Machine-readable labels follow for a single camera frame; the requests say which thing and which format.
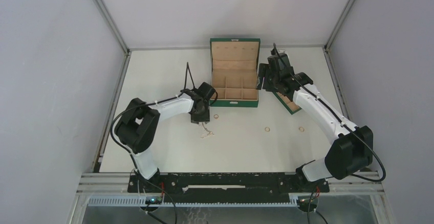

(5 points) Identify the white slotted cable duct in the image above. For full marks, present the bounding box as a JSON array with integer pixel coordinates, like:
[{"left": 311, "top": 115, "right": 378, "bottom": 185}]
[{"left": 88, "top": 195, "right": 309, "bottom": 207}]

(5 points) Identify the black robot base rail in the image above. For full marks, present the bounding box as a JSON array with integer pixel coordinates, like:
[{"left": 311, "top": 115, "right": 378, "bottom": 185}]
[{"left": 127, "top": 172, "right": 330, "bottom": 203}]

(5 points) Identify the green jewelry box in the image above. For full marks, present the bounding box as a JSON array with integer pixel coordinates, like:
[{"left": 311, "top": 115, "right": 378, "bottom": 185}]
[{"left": 210, "top": 38, "right": 261, "bottom": 108}]

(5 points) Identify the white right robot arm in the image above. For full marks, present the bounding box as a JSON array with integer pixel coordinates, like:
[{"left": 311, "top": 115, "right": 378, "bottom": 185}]
[{"left": 258, "top": 50, "right": 374, "bottom": 191}]

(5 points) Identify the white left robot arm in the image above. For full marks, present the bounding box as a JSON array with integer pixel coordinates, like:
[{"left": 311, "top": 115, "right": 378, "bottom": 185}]
[{"left": 110, "top": 82, "right": 218, "bottom": 192}]

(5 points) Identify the silver chain necklace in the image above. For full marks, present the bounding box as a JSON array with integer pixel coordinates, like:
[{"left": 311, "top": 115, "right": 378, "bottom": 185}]
[{"left": 199, "top": 122, "right": 214, "bottom": 139}]

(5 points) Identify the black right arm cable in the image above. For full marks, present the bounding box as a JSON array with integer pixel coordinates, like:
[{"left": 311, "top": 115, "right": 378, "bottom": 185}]
[{"left": 272, "top": 42, "right": 387, "bottom": 183}]

